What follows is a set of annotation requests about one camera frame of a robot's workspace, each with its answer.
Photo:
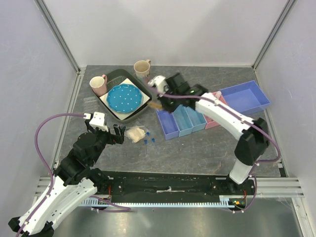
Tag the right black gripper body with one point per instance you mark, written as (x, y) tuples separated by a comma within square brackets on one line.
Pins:
[(171, 104)]

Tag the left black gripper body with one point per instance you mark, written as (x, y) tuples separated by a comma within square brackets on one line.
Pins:
[(117, 138)]

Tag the clear flask white stopper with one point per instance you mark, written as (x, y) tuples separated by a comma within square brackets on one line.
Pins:
[(218, 94)]

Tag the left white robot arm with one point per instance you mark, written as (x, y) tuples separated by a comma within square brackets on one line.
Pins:
[(58, 201)]

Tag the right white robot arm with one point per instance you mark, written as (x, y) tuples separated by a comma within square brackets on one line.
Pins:
[(251, 134)]

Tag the purple narrow bin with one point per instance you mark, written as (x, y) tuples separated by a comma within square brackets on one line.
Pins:
[(168, 124)]

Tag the light blue bin left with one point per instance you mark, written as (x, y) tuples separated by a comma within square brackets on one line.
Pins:
[(183, 121)]

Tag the light blue bin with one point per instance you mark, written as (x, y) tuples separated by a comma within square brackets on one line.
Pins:
[(183, 121), (197, 119)]

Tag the blue cap pipette left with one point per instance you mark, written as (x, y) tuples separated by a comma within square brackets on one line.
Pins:
[(146, 147)]

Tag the light blue bin right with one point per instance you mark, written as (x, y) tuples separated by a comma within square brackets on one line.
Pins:
[(197, 119)]

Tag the blue dotted plate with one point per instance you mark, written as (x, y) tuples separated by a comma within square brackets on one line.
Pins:
[(124, 98)]

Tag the clear test tube rack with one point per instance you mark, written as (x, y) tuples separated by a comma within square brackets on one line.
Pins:
[(90, 105)]

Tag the pink bin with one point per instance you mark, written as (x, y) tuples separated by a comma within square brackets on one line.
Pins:
[(210, 123)]

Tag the beige mug with pattern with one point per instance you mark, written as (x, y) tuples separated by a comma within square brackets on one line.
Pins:
[(142, 70)]

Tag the pink and cream mug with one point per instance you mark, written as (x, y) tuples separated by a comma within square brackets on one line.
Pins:
[(99, 85)]

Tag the purple large bin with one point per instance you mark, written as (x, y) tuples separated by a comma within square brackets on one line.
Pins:
[(246, 98)]

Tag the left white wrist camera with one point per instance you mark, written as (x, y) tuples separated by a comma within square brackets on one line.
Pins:
[(97, 120)]

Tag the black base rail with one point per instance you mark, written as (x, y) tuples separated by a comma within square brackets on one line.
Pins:
[(157, 187)]

